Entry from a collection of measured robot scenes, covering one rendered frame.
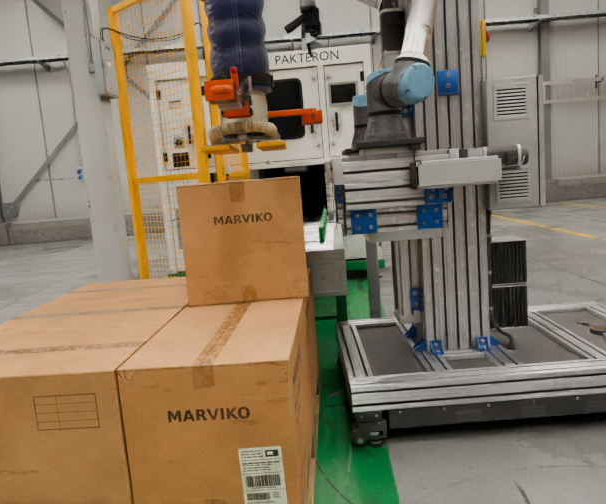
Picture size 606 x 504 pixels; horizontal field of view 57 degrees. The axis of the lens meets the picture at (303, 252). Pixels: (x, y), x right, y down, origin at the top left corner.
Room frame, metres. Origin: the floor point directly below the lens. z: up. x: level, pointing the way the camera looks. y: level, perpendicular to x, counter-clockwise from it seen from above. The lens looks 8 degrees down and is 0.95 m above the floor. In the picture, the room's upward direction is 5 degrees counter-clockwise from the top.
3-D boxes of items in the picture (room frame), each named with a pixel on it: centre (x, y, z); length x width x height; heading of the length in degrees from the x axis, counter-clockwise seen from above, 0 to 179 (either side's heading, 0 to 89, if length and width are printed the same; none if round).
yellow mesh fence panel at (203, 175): (3.51, 0.82, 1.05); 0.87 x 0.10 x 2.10; 48
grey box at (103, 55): (3.27, 1.03, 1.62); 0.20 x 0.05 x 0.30; 176
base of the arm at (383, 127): (1.96, -0.32, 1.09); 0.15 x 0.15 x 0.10
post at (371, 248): (3.00, -0.37, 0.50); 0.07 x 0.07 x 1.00; 86
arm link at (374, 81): (1.95, -0.32, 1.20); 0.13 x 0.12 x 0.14; 26
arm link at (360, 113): (2.46, -0.32, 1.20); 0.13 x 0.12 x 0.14; 161
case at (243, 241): (2.10, 0.19, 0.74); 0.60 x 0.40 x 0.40; 0
